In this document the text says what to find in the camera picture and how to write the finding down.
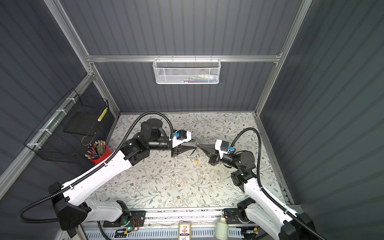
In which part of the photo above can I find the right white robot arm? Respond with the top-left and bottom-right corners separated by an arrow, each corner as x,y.
197,144 -> 319,240

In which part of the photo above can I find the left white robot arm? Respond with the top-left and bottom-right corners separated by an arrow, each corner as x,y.
52,119 -> 194,231

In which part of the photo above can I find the pale green bottle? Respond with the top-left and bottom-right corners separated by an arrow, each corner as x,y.
214,216 -> 229,240

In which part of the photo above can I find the small card box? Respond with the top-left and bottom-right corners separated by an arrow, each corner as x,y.
178,222 -> 191,240

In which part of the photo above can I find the red pencil cup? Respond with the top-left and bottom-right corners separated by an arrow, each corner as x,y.
85,140 -> 113,165

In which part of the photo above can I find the yellow marker in basket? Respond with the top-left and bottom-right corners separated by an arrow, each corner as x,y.
97,107 -> 109,122

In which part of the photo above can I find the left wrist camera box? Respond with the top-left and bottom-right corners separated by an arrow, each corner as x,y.
170,130 -> 192,148

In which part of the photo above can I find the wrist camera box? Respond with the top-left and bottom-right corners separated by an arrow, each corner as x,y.
170,130 -> 192,148
215,140 -> 235,159

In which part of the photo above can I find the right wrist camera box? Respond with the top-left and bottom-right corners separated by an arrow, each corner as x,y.
215,140 -> 235,159

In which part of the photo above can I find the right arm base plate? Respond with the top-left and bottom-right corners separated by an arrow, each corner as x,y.
222,208 -> 250,224

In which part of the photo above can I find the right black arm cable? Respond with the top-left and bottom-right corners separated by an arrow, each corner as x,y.
229,127 -> 328,240

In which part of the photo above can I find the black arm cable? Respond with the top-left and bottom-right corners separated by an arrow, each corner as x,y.
229,127 -> 328,240
16,111 -> 175,224

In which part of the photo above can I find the slotted cable duct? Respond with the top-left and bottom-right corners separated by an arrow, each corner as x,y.
84,227 -> 244,240

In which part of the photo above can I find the white mesh wall basket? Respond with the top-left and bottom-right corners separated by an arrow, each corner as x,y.
153,60 -> 222,85

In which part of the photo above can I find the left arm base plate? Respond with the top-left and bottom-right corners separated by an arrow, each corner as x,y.
103,211 -> 147,229

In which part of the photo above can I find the black wire wall basket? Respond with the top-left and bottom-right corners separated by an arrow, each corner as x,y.
24,92 -> 115,164

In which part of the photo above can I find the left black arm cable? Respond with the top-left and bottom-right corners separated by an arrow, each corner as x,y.
16,111 -> 175,224

